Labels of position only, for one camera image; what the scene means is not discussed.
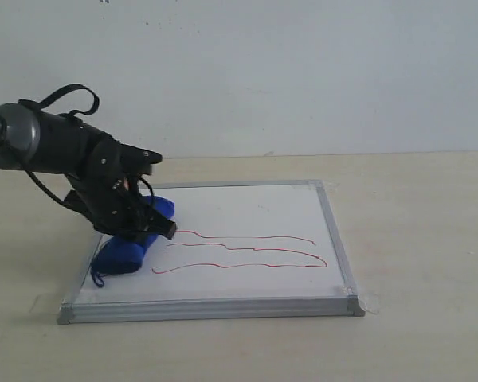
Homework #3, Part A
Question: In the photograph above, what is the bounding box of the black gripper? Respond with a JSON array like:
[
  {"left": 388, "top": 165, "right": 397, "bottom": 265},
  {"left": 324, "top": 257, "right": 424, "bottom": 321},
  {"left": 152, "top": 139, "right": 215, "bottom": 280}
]
[{"left": 65, "top": 138, "right": 177, "bottom": 240}]

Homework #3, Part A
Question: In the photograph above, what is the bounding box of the blue cloth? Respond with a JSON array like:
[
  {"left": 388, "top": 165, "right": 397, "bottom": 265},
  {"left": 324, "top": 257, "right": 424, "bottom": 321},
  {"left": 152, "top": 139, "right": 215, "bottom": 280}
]
[{"left": 89, "top": 195, "right": 176, "bottom": 288}]

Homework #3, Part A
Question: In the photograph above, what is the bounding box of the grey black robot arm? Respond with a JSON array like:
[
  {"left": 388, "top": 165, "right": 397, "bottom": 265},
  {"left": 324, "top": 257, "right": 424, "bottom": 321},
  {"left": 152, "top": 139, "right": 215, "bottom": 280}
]
[{"left": 0, "top": 102, "right": 177, "bottom": 240}]

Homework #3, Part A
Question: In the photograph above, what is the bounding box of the white board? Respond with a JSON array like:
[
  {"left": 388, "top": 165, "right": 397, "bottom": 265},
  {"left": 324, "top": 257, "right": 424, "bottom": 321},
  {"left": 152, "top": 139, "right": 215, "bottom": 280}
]
[{"left": 57, "top": 180, "right": 365, "bottom": 325}]

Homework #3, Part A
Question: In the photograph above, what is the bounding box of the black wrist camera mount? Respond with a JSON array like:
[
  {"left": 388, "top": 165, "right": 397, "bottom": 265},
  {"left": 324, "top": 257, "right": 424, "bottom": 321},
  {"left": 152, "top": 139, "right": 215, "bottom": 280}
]
[{"left": 120, "top": 143, "right": 163, "bottom": 176}]

